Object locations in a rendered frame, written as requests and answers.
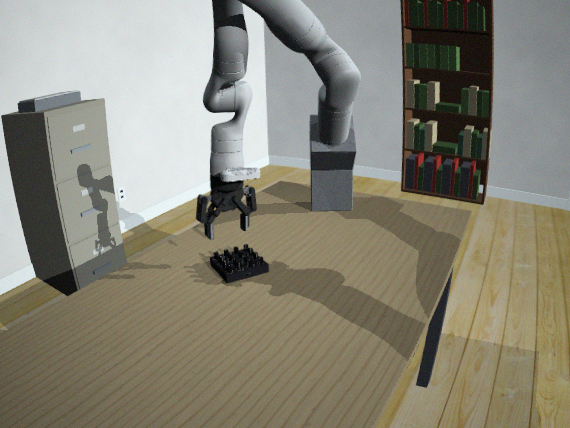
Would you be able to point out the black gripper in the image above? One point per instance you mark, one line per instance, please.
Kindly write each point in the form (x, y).
(220, 191)

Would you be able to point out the black knob box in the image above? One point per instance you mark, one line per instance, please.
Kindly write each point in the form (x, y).
(256, 265)

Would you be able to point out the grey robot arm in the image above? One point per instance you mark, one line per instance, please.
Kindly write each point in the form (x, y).
(295, 25)

